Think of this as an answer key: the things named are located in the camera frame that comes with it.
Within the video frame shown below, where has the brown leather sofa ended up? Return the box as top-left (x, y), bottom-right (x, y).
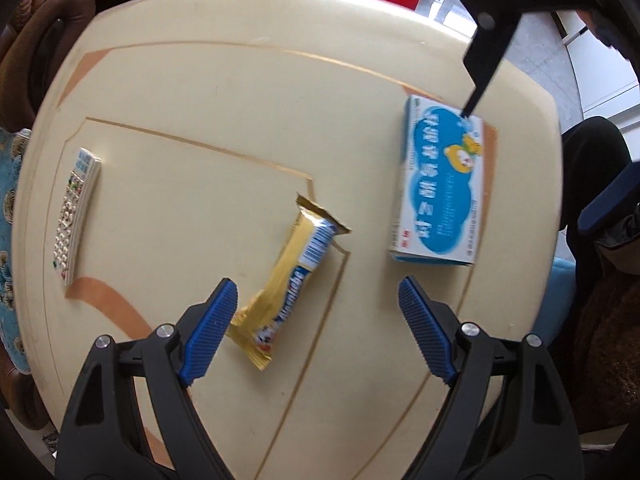
top-left (0, 0), bottom-right (156, 131)

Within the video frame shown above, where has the cream wooden table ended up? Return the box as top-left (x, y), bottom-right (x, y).
top-left (10, 0), bottom-right (563, 480)

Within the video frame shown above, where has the blue plastic trash bin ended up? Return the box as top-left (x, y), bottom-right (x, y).
top-left (530, 255), bottom-right (579, 347)

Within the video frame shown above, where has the light blue cloud print box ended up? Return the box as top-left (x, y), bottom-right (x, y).
top-left (387, 94), bottom-right (487, 267)

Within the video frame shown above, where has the white remote control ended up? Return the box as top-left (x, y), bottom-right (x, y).
top-left (51, 147), bottom-right (103, 287)

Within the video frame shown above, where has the person's black trouser leg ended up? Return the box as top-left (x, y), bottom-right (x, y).
top-left (560, 115), bottom-right (640, 311)

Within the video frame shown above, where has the brown fuzzy cloth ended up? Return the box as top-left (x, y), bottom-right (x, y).
top-left (572, 260), bottom-right (640, 433)

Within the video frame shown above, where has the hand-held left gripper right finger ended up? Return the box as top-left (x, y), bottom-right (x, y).
top-left (397, 276), bottom-right (586, 480)

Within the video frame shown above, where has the yellow snack bar wrapper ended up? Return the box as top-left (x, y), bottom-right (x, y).
top-left (225, 192), bottom-right (353, 372)

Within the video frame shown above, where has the blue patterned cloth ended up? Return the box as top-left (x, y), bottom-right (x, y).
top-left (0, 127), bottom-right (34, 376)

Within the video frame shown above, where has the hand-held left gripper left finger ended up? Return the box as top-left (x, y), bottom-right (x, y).
top-left (55, 277), bottom-right (239, 480)

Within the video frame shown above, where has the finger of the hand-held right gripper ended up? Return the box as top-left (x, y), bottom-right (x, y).
top-left (432, 0), bottom-right (592, 118)
top-left (577, 160), bottom-right (640, 241)

